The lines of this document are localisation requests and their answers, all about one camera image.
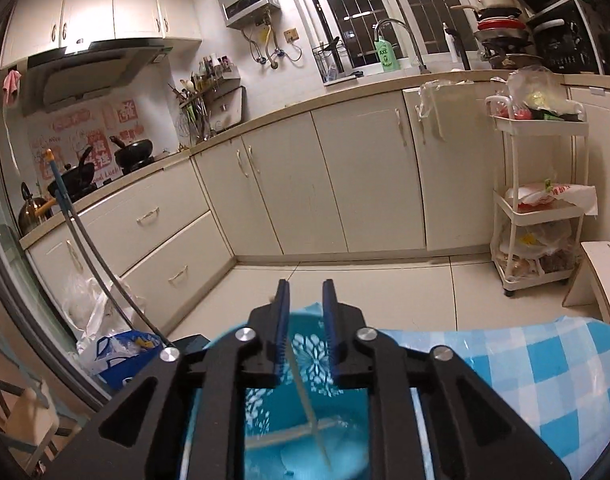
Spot wall spice rack with bottles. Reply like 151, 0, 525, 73
197, 52, 240, 91

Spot bag of vegetables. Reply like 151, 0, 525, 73
507, 67, 586, 122

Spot stack of pots and pans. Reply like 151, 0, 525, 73
450, 0, 540, 68

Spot hanging cooking utensils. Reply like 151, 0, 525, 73
167, 77, 216, 143

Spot red wall stickers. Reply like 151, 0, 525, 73
27, 100, 140, 183

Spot wooden chopstick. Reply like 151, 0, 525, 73
245, 417, 358, 448
291, 362, 333, 471

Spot black countertop oven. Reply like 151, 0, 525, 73
532, 17, 596, 73

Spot green dish soap bottle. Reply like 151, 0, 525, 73
376, 40, 400, 73

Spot cream wooden stool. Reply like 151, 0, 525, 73
562, 241, 610, 328

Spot blue checkered tablecloth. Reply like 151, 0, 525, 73
375, 316, 610, 480

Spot grey range hood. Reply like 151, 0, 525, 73
22, 40, 170, 116

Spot black frying pan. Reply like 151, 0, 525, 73
47, 146, 96, 196

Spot water heater hoses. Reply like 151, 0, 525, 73
242, 25, 303, 68

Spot black wire rack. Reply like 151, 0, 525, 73
312, 37, 356, 86

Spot barred kitchen window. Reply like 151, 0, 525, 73
295, 0, 490, 73

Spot blue shopping bag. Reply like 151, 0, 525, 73
92, 330, 163, 393

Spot hanging cutting board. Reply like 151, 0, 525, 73
212, 85, 248, 133

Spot folding chair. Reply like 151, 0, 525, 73
0, 310, 70, 461

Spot cream lower kitchen cabinets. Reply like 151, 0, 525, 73
25, 72, 610, 341

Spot clear hanging plastic bag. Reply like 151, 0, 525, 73
417, 80, 453, 138

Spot curved metal faucet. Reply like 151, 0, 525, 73
374, 18, 430, 75

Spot dark metal kettle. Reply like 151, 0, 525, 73
19, 182, 58, 235

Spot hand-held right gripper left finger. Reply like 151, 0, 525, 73
40, 280, 290, 480

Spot black wok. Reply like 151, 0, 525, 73
114, 136, 154, 168

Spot blue perforated utensil basket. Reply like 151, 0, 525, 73
182, 302, 426, 480

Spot white rolling cart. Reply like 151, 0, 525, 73
486, 95, 588, 296

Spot beige kitchen countertop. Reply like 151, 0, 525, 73
20, 67, 610, 251

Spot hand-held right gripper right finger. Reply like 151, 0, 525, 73
323, 279, 572, 480

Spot pink cloth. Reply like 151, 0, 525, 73
4, 70, 23, 106

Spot white and red plastic bag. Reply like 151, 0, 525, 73
505, 182, 598, 216

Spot white upper cabinets over stove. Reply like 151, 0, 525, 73
0, 0, 203, 68

